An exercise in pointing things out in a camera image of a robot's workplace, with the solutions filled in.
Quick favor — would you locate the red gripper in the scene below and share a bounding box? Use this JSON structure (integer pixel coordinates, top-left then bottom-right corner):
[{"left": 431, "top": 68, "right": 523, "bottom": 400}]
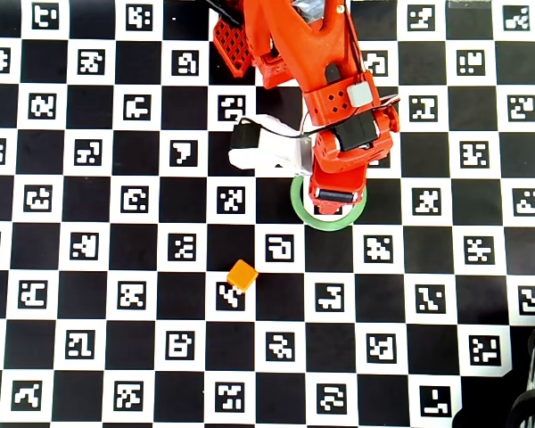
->
[{"left": 307, "top": 110, "right": 401, "bottom": 216}]

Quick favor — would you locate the orange cube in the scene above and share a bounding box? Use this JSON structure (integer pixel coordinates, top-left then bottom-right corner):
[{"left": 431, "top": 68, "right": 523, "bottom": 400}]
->
[{"left": 226, "top": 259, "right": 259, "bottom": 294}]

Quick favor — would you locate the black white checkerboard marker mat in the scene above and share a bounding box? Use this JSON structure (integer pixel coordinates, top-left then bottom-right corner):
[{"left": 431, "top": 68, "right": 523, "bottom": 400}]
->
[{"left": 0, "top": 0, "right": 535, "bottom": 428}]

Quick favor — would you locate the grey tape wrapped box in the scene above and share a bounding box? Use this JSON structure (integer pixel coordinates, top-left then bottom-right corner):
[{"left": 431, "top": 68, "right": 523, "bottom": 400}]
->
[{"left": 292, "top": 0, "right": 329, "bottom": 19}]

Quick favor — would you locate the clear adhesive tape strip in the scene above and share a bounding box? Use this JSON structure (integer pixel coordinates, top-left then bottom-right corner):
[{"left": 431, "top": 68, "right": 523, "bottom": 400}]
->
[{"left": 448, "top": 0, "right": 491, "bottom": 11}]

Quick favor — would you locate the green ring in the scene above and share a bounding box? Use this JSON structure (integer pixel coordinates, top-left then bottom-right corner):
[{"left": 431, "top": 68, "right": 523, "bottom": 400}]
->
[{"left": 289, "top": 176, "right": 368, "bottom": 232}]

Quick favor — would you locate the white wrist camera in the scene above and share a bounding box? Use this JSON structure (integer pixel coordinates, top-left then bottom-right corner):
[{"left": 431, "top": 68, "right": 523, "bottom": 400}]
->
[{"left": 227, "top": 114, "right": 316, "bottom": 175}]

